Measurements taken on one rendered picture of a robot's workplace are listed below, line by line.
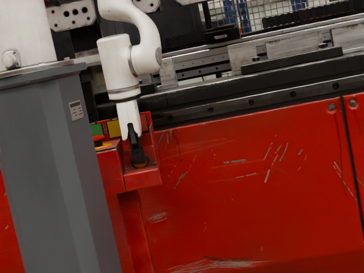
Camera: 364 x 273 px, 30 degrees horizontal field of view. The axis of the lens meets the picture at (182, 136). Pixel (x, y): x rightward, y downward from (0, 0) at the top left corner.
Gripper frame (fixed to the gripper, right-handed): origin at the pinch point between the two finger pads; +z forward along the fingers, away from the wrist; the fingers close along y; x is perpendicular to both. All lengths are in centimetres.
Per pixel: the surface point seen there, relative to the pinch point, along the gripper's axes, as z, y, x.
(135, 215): 15.2, 2.2, -4.0
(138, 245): 23.4, 2.9, -4.9
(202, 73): -10, -61, 23
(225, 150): 8.2, -20.2, 23.7
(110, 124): -7.9, -9.7, -6.3
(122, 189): 6.3, 6.7, -5.3
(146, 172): 3.3, 6.5, 1.6
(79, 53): -27, -42, -15
